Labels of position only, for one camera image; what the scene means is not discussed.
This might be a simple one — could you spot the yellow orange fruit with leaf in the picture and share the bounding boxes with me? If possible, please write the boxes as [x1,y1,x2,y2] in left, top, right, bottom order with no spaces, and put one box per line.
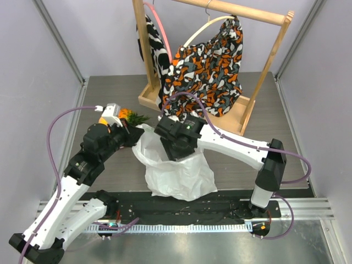
[98,117,108,126]

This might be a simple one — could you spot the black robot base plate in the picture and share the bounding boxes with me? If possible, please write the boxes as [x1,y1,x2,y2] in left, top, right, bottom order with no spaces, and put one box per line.
[102,190,281,226]

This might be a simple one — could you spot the cream clothes hanger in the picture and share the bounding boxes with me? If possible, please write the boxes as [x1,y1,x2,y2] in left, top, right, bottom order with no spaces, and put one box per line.
[183,15,234,47]

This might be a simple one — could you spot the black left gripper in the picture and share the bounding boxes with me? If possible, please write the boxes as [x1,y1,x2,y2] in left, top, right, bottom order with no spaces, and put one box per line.
[100,118,144,162]

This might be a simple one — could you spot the pink clothes hanger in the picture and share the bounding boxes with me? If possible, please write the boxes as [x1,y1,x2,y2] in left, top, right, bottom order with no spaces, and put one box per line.
[143,2,173,62]

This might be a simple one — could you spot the orange pineapple with green crown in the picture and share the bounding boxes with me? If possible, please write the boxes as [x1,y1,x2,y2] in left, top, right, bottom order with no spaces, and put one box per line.
[118,108,150,126]

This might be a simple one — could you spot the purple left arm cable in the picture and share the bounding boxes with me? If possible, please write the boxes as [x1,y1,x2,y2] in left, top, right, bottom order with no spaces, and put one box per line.
[16,105,140,264]

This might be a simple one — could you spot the black white zebra garment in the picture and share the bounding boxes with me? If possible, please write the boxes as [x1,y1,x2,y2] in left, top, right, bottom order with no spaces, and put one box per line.
[145,14,170,109]

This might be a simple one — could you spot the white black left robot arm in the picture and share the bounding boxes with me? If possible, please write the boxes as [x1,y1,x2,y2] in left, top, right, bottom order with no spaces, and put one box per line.
[9,123,144,263]

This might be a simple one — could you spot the aluminium slotted rail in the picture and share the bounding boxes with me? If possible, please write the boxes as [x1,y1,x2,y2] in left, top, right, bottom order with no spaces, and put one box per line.
[82,222,252,235]

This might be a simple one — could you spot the white plastic bag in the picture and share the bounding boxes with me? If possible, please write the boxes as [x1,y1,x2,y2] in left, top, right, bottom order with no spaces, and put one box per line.
[132,124,218,201]

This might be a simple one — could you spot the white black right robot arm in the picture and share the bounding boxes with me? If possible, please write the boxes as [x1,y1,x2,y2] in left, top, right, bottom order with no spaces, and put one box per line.
[155,115,287,219]

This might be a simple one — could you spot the wooden clothes rack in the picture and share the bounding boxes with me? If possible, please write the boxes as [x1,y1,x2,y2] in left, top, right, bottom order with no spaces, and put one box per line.
[133,1,294,136]

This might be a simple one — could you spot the orange grey camouflage garment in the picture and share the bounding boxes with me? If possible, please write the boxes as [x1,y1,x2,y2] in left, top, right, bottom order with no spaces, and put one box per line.
[162,15,243,121]

